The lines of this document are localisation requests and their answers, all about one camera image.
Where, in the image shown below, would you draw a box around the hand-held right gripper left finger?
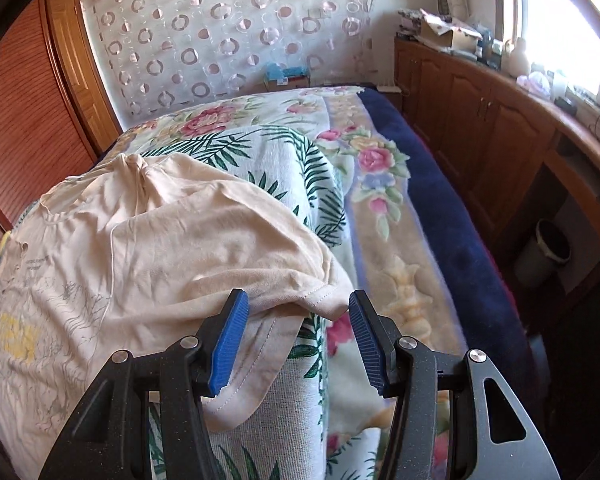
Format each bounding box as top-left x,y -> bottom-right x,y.
37,288 -> 251,480

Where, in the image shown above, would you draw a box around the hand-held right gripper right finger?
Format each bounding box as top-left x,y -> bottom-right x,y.
347,290 -> 563,480

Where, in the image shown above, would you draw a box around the beige printed t-shirt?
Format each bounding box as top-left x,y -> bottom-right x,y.
0,152 -> 368,461

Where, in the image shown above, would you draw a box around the floral blanket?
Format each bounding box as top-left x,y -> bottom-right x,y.
115,85 -> 476,480

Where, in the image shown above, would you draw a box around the navy blue blanket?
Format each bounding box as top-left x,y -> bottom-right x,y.
357,87 -> 551,411

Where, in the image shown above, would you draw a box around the leaf-print bed sheet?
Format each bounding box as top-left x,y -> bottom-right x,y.
10,122 -> 348,480

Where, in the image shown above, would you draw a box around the grey trash bin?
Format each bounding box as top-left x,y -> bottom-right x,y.
512,217 -> 573,288

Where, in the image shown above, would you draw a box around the wooden cabinet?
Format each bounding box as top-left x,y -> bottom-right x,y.
392,35 -> 600,311

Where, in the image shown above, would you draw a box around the cardboard box with blue bag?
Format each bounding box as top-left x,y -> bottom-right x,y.
264,62 -> 311,92

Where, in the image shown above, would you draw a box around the circle-print sheer curtain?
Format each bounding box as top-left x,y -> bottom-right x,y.
80,0 -> 383,118

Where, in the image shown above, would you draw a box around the white plastic bag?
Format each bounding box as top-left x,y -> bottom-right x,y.
517,72 -> 552,95

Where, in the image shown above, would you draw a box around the wooden wardrobe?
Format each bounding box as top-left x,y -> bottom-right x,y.
0,0 -> 123,286

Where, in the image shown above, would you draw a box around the open cardboard box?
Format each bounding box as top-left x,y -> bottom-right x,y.
420,12 -> 483,53

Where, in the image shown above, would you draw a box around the white jug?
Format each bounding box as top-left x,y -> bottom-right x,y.
502,37 -> 531,78

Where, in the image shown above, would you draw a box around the window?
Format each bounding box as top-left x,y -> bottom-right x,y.
500,0 -> 600,106

